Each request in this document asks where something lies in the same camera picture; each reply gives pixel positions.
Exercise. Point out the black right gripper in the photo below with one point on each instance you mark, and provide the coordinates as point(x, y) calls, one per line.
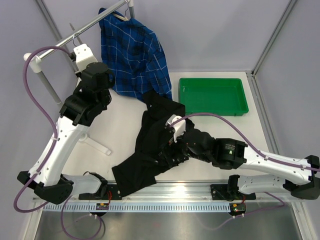
point(167, 150)

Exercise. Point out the black button shirt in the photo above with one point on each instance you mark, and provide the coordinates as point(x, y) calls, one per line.
point(139, 170)

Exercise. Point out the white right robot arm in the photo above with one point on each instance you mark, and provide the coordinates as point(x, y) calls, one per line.
point(278, 173)

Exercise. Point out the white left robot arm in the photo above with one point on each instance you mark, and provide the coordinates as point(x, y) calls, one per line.
point(89, 99)

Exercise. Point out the blue plaid shirt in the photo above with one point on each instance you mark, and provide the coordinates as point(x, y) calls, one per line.
point(135, 57)

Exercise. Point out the wooden hanger of blue shirt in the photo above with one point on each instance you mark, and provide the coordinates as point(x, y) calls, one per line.
point(126, 16)

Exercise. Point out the green plastic tray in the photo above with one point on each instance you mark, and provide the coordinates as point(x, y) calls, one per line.
point(221, 96)

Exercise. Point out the silver clothes rack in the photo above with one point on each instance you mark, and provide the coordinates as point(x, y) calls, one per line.
point(35, 60)

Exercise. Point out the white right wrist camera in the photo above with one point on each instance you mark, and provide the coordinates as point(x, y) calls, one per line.
point(177, 125)

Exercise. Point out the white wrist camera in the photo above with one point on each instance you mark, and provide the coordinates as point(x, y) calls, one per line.
point(83, 56)
point(177, 125)

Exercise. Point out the aluminium mounting rail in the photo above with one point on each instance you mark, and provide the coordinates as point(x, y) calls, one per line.
point(163, 191)

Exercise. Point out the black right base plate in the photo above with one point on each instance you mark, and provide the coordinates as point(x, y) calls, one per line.
point(220, 192)

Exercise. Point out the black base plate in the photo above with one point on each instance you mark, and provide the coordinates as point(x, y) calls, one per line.
point(115, 192)
point(220, 192)

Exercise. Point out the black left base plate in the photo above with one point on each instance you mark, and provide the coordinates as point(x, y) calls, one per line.
point(115, 192)

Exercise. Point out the white slotted cable duct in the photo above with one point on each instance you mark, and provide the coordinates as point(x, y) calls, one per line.
point(140, 207)

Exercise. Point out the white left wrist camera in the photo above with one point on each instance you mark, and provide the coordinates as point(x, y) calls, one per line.
point(83, 56)

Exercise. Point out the aluminium frame post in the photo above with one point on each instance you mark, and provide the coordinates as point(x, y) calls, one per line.
point(276, 32)

